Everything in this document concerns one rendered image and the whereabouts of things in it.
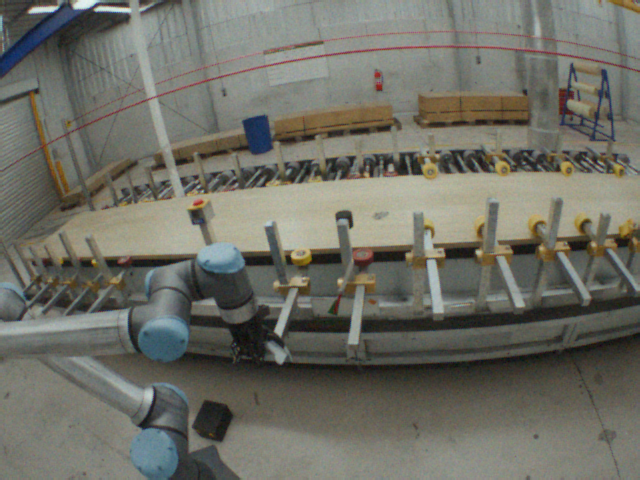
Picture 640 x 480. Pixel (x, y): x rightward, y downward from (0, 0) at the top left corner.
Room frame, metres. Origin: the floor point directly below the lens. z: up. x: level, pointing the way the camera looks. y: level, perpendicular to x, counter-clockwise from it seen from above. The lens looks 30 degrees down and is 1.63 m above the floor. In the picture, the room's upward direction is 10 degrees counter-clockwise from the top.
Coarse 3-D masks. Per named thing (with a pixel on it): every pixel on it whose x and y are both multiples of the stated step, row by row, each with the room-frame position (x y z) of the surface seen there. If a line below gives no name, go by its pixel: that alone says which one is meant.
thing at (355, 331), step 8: (360, 272) 1.04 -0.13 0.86; (360, 288) 0.94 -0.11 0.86; (360, 296) 0.90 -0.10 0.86; (360, 304) 0.86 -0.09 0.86; (360, 312) 0.82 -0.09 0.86; (352, 320) 0.79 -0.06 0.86; (360, 320) 0.78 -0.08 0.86; (352, 328) 0.75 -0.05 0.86; (360, 328) 0.76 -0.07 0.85; (352, 336) 0.72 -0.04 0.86; (352, 344) 0.69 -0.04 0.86
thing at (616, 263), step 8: (584, 224) 0.89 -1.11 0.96; (592, 232) 0.82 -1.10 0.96; (608, 248) 0.69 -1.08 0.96; (608, 256) 0.67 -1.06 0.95; (616, 256) 0.64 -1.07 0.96; (616, 264) 0.60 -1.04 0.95; (624, 272) 0.55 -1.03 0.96; (624, 280) 0.53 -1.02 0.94; (632, 280) 0.50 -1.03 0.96; (632, 288) 0.47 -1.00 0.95
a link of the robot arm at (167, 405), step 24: (0, 288) 0.52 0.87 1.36; (0, 312) 0.45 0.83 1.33; (24, 312) 0.51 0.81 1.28; (48, 360) 0.46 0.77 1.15; (72, 360) 0.50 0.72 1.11; (96, 360) 0.55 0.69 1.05; (96, 384) 0.48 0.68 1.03; (120, 384) 0.52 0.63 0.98; (168, 384) 0.63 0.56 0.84; (120, 408) 0.47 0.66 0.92; (144, 408) 0.50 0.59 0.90; (168, 408) 0.53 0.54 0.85
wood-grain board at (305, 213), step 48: (240, 192) 2.04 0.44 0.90; (288, 192) 1.87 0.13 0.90; (336, 192) 1.74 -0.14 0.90; (384, 192) 1.63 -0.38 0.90; (432, 192) 1.53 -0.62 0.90; (480, 192) 1.44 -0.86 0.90; (528, 192) 1.35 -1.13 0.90; (576, 192) 1.26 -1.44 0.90; (624, 192) 1.16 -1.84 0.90; (48, 240) 2.09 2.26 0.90; (96, 240) 1.80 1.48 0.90; (144, 240) 1.62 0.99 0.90; (192, 240) 1.49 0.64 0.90; (240, 240) 1.39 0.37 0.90; (288, 240) 1.31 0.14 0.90; (336, 240) 1.23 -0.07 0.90; (384, 240) 1.16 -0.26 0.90; (432, 240) 1.09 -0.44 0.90; (480, 240) 1.03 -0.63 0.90; (528, 240) 0.96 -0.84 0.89; (576, 240) 0.90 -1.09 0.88
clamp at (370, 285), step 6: (360, 276) 1.00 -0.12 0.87; (366, 276) 0.99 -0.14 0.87; (342, 282) 0.99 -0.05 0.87; (348, 282) 0.98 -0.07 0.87; (354, 282) 0.97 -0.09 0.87; (360, 282) 0.96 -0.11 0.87; (366, 282) 0.96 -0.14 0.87; (372, 282) 0.95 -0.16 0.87; (348, 288) 0.97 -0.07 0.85; (354, 288) 0.97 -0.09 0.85; (366, 288) 0.95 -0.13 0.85; (372, 288) 0.95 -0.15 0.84
